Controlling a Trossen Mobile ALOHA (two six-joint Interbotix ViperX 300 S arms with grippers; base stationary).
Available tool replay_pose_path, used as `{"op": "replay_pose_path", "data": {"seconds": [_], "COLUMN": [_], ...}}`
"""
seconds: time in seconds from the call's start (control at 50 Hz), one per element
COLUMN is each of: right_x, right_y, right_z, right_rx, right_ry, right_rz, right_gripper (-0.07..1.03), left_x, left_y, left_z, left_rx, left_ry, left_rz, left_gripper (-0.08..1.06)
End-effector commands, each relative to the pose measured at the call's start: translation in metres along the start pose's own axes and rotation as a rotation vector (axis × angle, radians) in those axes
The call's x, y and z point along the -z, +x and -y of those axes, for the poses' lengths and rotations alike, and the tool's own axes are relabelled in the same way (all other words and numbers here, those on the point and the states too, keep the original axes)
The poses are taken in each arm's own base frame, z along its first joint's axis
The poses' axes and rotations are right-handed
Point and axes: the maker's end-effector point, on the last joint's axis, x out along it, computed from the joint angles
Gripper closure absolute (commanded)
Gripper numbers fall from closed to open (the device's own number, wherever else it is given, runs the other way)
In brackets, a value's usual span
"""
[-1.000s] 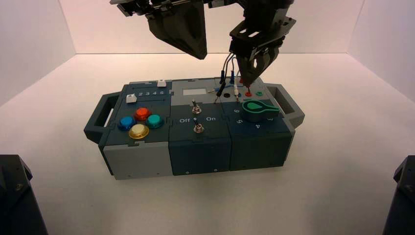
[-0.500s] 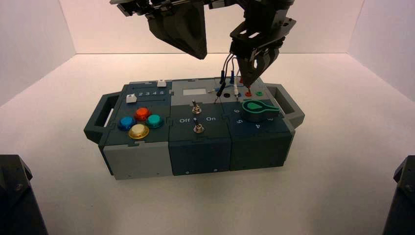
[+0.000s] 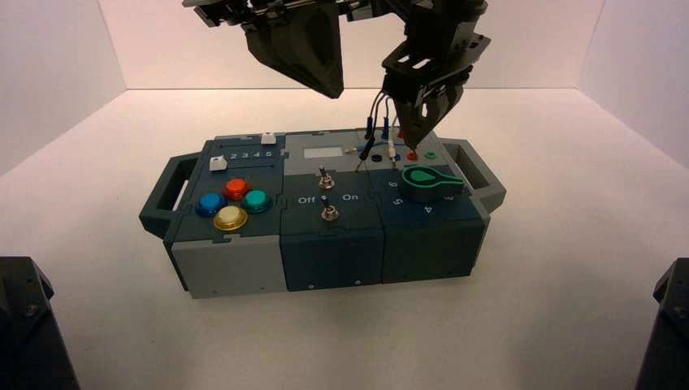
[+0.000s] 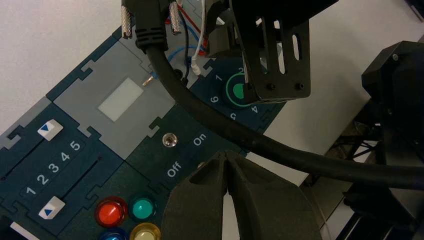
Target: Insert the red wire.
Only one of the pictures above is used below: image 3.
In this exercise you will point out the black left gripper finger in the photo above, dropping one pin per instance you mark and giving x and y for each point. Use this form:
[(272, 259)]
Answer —
[(296, 48), (334, 54)]

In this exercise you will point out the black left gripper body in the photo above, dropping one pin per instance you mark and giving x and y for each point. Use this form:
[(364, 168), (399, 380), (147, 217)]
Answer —
[(258, 9)]

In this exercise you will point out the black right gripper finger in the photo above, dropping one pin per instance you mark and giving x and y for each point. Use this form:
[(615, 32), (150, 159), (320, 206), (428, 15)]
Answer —
[(447, 102), (414, 121)]

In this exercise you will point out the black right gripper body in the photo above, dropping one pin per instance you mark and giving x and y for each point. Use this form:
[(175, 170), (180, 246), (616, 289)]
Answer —
[(436, 59)]

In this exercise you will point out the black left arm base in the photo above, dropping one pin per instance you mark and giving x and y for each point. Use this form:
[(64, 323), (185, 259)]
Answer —
[(27, 344)]

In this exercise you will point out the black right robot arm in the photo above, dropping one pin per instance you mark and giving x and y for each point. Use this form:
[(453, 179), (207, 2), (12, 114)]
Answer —
[(441, 4)]

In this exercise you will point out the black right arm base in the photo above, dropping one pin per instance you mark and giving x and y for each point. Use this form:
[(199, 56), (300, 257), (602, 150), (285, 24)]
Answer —
[(670, 344)]

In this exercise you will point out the green banana socket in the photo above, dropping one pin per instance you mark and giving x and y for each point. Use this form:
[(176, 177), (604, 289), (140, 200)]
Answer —
[(430, 155)]

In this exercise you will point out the green and black rotary knob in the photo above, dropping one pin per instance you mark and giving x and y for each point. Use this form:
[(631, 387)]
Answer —
[(427, 185)]

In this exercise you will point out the white slider knob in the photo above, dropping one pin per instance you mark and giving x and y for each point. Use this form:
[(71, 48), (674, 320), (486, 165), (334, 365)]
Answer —
[(268, 139), (217, 164)]

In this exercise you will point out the white display window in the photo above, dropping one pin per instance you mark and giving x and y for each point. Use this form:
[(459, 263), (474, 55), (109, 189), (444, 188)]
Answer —
[(322, 153)]

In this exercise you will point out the red push button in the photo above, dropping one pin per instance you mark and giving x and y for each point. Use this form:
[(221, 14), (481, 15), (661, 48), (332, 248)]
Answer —
[(236, 188)]

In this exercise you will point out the green push button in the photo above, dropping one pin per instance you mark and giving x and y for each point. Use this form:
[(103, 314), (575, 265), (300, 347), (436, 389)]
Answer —
[(256, 201)]

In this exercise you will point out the grey and teal task box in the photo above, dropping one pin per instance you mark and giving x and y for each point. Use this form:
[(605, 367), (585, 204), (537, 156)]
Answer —
[(323, 258)]

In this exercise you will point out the blue push button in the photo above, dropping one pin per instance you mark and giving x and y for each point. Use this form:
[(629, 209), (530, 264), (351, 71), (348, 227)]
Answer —
[(210, 204)]

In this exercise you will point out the yellow push button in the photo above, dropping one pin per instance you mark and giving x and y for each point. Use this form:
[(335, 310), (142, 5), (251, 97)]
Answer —
[(230, 218)]

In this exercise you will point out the metal toggle switch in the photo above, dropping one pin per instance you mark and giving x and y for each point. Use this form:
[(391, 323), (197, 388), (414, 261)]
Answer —
[(329, 214), (325, 182)]

